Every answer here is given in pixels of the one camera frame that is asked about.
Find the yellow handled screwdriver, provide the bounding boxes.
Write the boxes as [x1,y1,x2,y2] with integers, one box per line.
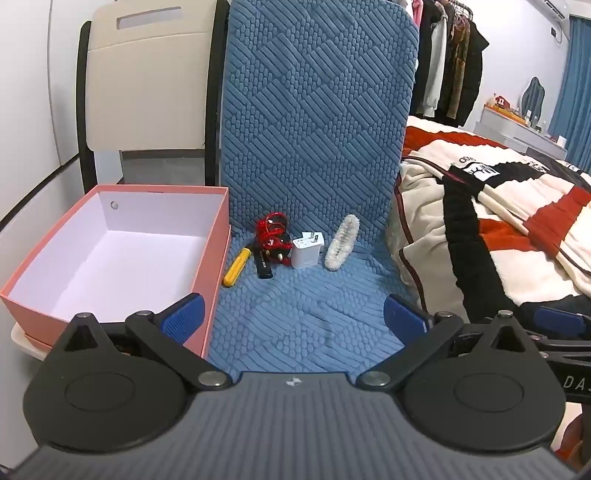
[223,242,256,288]

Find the white dresser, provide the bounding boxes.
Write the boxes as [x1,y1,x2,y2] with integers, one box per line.
[475,104,570,156]

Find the white air conditioner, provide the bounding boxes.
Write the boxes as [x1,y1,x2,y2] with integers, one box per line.
[529,0,570,20]

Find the pink cardboard box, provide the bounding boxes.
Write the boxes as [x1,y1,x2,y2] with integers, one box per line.
[0,184,230,358]

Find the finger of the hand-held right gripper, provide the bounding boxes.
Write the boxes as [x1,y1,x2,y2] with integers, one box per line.
[526,307,591,361]

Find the cream red black blanket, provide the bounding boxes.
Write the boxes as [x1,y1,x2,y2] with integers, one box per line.
[385,115,591,320]

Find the blue textured chair cushion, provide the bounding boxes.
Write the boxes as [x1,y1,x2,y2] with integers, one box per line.
[208,0,422,376]

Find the arched table mirror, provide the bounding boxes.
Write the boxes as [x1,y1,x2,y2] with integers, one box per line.
[521,76,547,126]

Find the person's right hand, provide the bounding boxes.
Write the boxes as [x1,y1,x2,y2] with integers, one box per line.
[551,414,591,468]

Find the pink box lid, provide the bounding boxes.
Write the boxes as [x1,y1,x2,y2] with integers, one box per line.
[21,225,232,359]

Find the row of hanging clothes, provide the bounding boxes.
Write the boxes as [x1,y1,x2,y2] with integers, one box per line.
[409,0,491,128]

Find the white fluffy brush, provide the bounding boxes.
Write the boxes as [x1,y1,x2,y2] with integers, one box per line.
[324,215,360,271]

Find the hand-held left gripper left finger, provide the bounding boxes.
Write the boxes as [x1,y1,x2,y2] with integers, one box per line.
[60,293,233,392]

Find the black lighter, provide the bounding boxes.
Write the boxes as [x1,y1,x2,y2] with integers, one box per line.
[252,251,274,280]

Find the beige folding chair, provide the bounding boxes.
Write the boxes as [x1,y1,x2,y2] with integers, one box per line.
[11,0,230,364]

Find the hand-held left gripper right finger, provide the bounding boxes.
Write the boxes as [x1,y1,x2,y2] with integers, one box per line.
[355,294,532,392]

